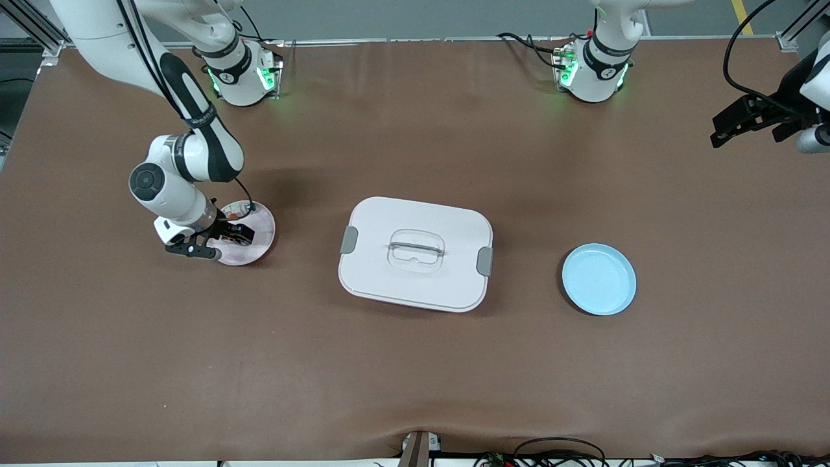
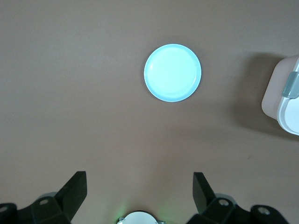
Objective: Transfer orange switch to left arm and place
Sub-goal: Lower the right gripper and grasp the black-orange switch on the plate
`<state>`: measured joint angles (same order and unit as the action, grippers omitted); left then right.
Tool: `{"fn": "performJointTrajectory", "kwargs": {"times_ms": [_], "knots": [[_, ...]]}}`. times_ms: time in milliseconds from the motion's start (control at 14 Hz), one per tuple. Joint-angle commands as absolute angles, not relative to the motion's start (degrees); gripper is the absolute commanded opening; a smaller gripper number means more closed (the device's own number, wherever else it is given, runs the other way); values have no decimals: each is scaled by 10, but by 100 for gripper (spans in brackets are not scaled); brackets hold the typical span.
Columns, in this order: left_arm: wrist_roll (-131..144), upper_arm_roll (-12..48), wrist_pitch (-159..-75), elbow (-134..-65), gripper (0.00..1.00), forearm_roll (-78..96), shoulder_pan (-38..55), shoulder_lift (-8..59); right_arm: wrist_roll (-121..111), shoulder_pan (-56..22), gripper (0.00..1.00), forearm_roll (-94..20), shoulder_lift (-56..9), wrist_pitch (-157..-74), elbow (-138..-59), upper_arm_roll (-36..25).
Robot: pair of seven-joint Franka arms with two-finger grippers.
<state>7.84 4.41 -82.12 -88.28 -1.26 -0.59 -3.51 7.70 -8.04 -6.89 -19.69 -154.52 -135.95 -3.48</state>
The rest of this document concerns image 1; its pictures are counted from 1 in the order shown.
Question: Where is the light blue round plate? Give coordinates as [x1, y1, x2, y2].
[562, 243, 637, 317]

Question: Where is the black right base cable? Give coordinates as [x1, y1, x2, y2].
[220, 6, 286, 46]

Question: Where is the metal table edge bracket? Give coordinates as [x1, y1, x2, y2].
[399, 430, 442, 467]

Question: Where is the aluminium frame profile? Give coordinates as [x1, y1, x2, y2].
[775, 0, 830, 53]
[0, 0, 72, 59]

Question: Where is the black base cable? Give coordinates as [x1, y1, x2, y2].
[498, 29, 591, 69]
[220, 6, 286, 46]

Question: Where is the black left base cable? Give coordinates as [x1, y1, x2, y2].
[498, 29, 591, 69]

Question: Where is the pink round plate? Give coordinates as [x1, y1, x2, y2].
[213, 200, 276, 267]

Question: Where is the clear box lid handle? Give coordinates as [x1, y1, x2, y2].
[387, 230, 446, 273]

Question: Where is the brown table mat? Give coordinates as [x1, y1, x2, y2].
[0, 36, 830, 462]

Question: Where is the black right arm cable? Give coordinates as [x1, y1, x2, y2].
[232, 177, 255, 215]

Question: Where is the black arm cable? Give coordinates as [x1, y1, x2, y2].
[232, 177, 255, 215]
[723, 0, 805, 117]

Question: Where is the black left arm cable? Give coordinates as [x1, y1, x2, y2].
[723, 0, 805, 117]

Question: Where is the silver table edge rail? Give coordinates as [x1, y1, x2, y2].
[156, 36, 779, 49]

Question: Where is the black looped cable bundle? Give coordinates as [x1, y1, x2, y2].
[473, 438, 607, 467]

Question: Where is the white lidded storage box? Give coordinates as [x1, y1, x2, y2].
[338, 197, 494, 313]

